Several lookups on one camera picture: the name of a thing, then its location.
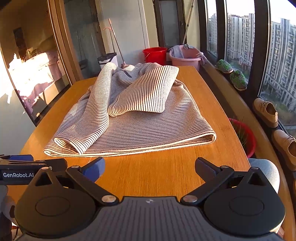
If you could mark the red basin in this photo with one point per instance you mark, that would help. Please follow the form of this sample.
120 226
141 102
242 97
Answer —
249 140

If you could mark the pink hooked pole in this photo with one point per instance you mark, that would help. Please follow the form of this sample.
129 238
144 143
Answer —
108 28

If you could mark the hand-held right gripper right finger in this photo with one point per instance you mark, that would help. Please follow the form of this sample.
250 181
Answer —
205 170

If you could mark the apartment buildings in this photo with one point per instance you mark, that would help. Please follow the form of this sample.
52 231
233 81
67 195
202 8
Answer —
238 34

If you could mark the grey rag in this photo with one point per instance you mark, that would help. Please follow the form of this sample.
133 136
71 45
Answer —
188 46

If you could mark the mauve cloth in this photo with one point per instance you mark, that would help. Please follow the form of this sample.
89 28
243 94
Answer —
203 59

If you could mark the pink plastic basin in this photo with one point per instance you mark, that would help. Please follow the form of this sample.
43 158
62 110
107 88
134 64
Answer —
185 62

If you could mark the green grass plant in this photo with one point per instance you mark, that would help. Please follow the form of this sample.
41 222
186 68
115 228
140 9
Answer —
238 131

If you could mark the dark framed window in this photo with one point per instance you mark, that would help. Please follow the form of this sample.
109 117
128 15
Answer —
220 27

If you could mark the dark framed frosted glass door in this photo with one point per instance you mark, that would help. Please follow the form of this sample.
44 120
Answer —
170 23

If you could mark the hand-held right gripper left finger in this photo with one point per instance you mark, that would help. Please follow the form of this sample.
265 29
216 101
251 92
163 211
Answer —
94 169

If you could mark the purple cloth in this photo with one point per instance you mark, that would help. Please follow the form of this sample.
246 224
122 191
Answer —
177 51

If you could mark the person's leg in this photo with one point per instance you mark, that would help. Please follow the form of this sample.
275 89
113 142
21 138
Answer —
263 167

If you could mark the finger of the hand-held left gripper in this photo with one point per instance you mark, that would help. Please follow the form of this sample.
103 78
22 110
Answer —
57 164
20 157

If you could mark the green slipper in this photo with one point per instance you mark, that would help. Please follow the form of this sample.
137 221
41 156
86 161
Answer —
223 66
238 80

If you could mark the wooden framed sliding glass door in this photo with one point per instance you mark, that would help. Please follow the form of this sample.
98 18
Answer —
62 34

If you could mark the long metal pole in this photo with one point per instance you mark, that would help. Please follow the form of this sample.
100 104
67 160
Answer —
187 23

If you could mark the striped knit sweater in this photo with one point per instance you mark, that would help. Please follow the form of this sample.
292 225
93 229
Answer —
138 129

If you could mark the tan leather shoe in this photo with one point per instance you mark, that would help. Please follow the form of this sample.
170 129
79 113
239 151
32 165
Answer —
285 148
266 113

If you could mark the red plastic bucket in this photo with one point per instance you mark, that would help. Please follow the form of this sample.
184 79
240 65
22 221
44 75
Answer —
153 56

